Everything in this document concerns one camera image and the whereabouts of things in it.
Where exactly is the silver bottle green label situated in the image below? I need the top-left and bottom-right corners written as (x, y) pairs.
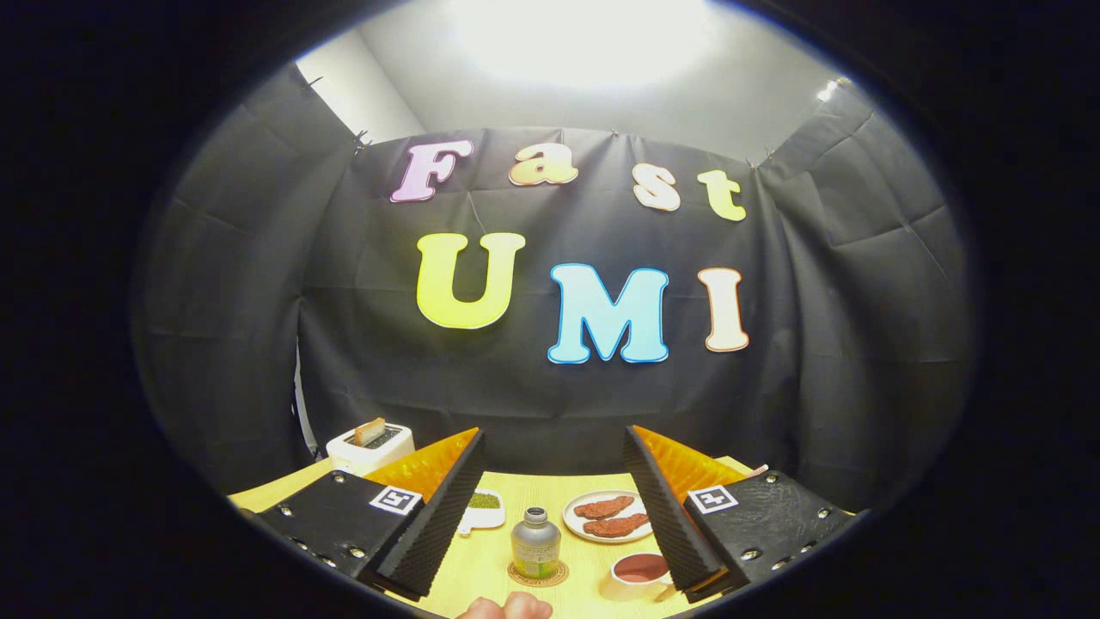
top-left (510, 506), bottom-right (563, 580)

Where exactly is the white divided dish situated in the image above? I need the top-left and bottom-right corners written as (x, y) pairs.
top-left (457, 488), bottom-right (507, 536)

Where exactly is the brown sausage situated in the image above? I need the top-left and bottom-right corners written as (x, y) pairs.
top-left (583, 513), bottom-right (651, 539)
top-left (574, 495), bottom-right (635, 519)

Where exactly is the round cork coaster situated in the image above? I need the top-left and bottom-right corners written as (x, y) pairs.
top-left (507, 559), bottom-right (570, 588)

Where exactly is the wooden table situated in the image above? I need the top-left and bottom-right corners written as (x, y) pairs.
top-left (228, 456), bottom-right (860, 619)

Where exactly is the cream cup wooden handle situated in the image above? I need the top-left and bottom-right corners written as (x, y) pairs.
top-left (599, 552), bottom-right (675, 602)

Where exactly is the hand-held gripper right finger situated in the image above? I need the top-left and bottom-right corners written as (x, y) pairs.
top-left (622, 424), bottom-right (863, 604)

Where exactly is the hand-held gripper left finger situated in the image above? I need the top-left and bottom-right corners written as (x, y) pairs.
top-left (256, 427), bottom-right (487, 602)

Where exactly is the white toaster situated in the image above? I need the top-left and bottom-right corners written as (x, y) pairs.
top-left (326, 423), bottom-right (416, 478)

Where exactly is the white oval plate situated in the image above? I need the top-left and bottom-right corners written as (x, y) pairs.
top-left (563, 490), bottom-right (654, 544)

